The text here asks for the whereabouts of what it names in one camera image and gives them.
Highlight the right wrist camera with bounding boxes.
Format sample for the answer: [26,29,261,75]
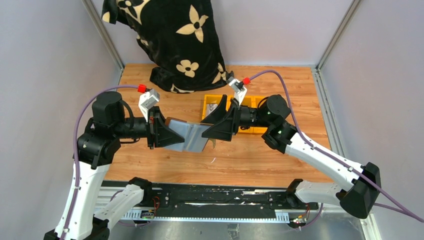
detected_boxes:
[226,76,248,106]

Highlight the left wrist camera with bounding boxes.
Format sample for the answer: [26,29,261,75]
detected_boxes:
[138,89,160,121]

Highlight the purple cable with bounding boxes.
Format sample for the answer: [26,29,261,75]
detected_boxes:
[242,69,424,223]
[59,84,147,240]

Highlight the brown leather card holder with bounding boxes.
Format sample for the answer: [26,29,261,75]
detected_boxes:
[164,117,211,153]

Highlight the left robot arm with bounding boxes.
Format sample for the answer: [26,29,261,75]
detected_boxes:
[44,85,184,240]

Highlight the white cards in bin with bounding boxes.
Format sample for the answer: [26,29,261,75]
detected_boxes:
[205,103,218,116]

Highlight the right yellow bin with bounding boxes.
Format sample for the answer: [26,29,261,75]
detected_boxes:
[253,96,268,134]

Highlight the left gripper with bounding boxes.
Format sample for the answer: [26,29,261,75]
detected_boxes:
[114,104,186,148]

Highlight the middle yellow bin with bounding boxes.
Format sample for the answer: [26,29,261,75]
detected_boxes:
[226,96,257,134]

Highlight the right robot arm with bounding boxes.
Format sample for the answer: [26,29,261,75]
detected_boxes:
[202,94,381,219]

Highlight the black floral blanket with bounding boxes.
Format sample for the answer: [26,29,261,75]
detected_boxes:
[101,0,231,94]

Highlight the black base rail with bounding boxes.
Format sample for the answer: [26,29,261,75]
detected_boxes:
[117,181,320,223]

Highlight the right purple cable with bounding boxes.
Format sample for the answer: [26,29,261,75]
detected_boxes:
[242,69,424,223]

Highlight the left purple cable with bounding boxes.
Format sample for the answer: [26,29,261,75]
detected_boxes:
[59,84,147,240]

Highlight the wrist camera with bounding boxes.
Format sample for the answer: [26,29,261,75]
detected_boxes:
[226,76,248,106]
[138,89,160,121]

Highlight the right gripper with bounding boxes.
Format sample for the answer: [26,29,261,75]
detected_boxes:
[199,95,272,142]

